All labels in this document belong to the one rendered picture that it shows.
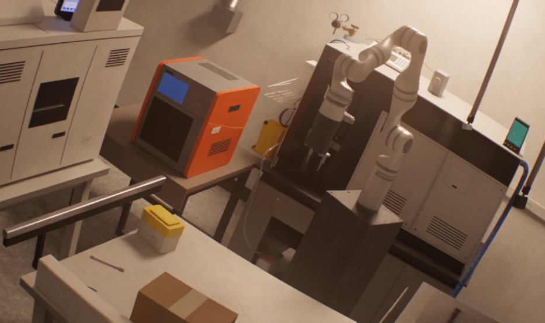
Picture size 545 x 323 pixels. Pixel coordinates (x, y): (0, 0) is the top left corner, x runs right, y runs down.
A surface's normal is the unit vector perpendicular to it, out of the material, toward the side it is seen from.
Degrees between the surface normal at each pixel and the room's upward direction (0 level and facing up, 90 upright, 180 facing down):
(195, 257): 0
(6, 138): 90
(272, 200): 90
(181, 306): 0
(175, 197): 90
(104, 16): 90
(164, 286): 0
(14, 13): 40
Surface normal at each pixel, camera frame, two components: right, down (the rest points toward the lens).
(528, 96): -0.40, 0.15
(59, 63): 0.83, 0.48
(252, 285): 0.39, -0.87
